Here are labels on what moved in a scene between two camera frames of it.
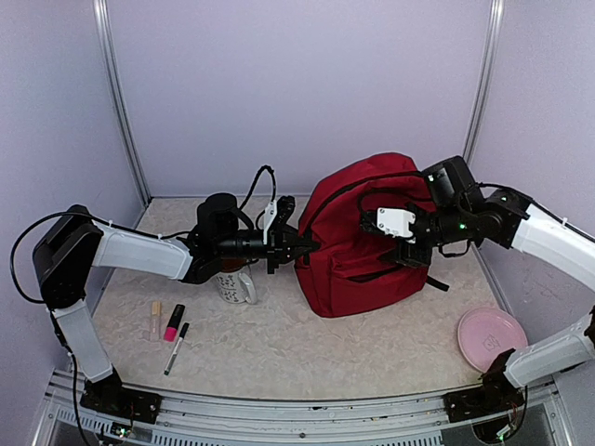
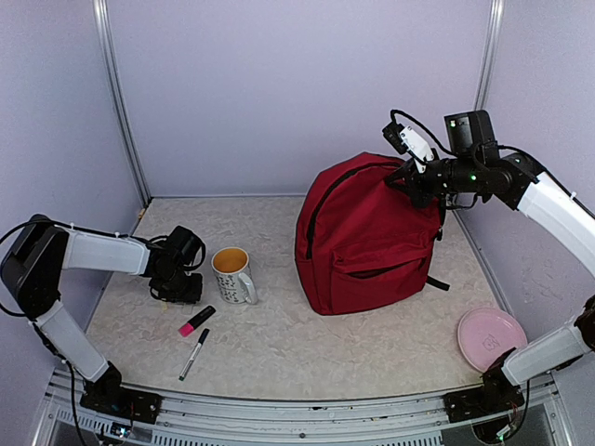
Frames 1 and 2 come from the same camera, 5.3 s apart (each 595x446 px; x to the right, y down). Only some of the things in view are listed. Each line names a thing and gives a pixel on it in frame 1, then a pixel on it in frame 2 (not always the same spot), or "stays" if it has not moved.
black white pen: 176,348 → 190,361
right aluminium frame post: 494,39 stays
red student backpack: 351,273 stays
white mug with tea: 233,285 stays
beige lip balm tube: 155,320 → 178,307
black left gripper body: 274,248 → 178,289
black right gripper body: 408,255 → 422,195
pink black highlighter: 174,322 → 189,328
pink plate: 485,334 stays
